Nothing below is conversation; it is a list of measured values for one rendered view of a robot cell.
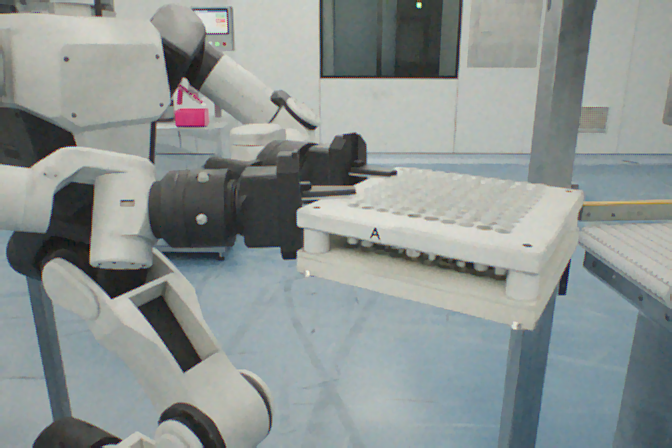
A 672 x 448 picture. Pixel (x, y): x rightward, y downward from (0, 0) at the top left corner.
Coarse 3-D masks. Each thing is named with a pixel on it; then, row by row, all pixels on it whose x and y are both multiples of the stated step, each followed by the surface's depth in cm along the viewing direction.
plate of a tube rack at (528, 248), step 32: (576, 192) 64; (320, 224) 56; (352, 224) 54; (384, 224) 52; (416, 224) 52; (448, 224) 52; (544, 224) 52; (448, 256) 49; (480, 256) 48; (512, 256) 46; (544, 256) 46
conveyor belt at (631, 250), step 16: (592, 224) 101; (608, 224) 101; (624, 224) 101; (640, 224) 101; (656, 224) 101; (592, 240) 97; (608, 240) 94; (624, 240) 93; (640, 240) 93; (656, 240) 93; (608, 256) 92; (624, 256) 88; (640, 256) 86; (656, 256) 86; (624, 272) 88; (640, 272) 84; (656, 272) 81; (656, 288) 80
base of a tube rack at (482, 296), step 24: (336, 240) 61; (576, 240) 65; (312, 264) 58; (336, 264) 56; (360, 264) 55; (384, 264) 55; (408, 264) 55; (552, 264) 55; (384, 288) 54; (408, 288) 52; (432, 288) 51; (456, 288) 50; (480, 288) 49; (504, 288) 50; (552, 288) 54; (480, 312) 49; (504, 312) 48; (528, 312) 47
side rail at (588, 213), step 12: (624, 204) 101; (636, 204) 101; (648, 204) 101; (660, 204) 101; (588, 216) 101; (600, 216) 101; (612, 216) 101; (624, 216) 101; (636, 216) 102; (648, 216) 102; (660, 216) 102
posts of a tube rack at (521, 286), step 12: (576, 216) 64; (312, 240) 57; (324, 240) 57; (312, 252) 57; (324, 252) 58; (516, 276) 47; (528, 276) 46; (516, 288) 47; (528, 288) 47; (528, 300) 47
